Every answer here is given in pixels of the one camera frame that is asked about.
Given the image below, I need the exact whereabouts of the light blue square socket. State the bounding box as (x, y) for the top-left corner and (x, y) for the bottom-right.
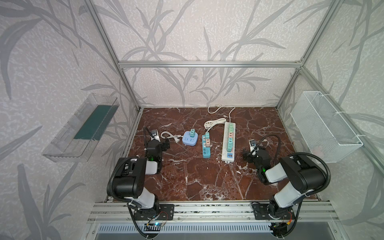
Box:
(182, 131), (198, 146)

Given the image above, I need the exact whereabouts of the long white power strip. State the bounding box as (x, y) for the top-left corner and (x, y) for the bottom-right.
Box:
(222, 122), (236, 164)

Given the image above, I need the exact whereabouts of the teal charger plug front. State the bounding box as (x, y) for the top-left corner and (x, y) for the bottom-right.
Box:
(190, 129), (196, 138)

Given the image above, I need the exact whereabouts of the teal power strip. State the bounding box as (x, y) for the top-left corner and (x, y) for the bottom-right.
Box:
(202, 134), (211, 159)

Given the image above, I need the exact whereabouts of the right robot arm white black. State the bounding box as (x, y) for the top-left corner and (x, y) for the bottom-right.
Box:
(242, 149), (331, 215)

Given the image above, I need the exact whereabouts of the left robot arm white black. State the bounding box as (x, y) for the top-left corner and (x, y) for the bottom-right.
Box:
(107, 127), (170, 215)

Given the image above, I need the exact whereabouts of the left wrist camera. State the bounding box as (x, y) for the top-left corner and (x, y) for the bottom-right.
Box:
(150, 130), (161, 142)

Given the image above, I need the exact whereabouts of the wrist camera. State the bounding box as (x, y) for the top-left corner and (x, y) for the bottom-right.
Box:
(249, 139), (258, 152)
(150, 130), (161, 142)

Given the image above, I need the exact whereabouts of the white cable of square socket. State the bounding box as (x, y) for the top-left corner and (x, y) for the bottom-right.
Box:
(160, 131), (183, 144)

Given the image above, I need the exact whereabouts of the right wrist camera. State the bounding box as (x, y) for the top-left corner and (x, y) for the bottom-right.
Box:
(249, 139), (258, 152)

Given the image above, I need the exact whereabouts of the coiled white cable teal strip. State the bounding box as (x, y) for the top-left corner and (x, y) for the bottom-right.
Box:
(204, 118), (227, 133)

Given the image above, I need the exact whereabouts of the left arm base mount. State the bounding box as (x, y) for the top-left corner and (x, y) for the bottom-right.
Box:
(134, 204), (175, 221)

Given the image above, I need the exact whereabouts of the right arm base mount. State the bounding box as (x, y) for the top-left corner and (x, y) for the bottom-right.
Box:
(251, 202), (296, 222)

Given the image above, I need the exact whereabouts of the white cable of long strip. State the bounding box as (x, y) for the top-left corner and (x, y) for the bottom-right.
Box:
(207, 104), (236, 123)

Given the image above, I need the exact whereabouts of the white wire mesh basket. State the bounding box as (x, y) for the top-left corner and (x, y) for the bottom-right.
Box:
(291, 91), (363, 163)

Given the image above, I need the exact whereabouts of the clear plastic wall tray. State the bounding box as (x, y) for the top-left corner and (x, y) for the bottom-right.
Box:
(42, 94), (120, 163)

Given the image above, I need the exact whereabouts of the aluminium frame rail front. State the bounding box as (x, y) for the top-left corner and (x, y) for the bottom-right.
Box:
(87, 201), (340, 223)

